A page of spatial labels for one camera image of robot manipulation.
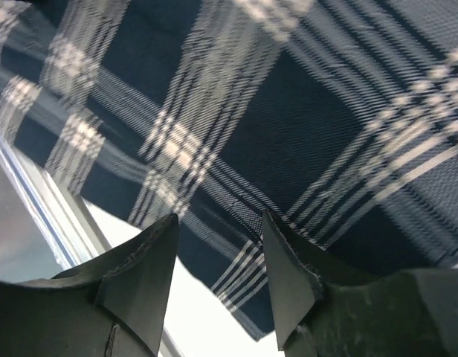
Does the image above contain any aluminium rail frame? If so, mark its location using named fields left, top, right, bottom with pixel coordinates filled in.
left=0, top=138, right=179, bottom=356

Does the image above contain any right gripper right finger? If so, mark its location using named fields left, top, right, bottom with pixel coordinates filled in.
left=262, top=210, right=367, bottom=352

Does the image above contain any navy plaid pleated skirt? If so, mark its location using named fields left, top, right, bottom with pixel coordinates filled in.
left=0, top=1, right=458, bottom=340

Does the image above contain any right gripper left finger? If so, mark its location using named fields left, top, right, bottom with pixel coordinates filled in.
left=55, top=213, right=179, bottom=356

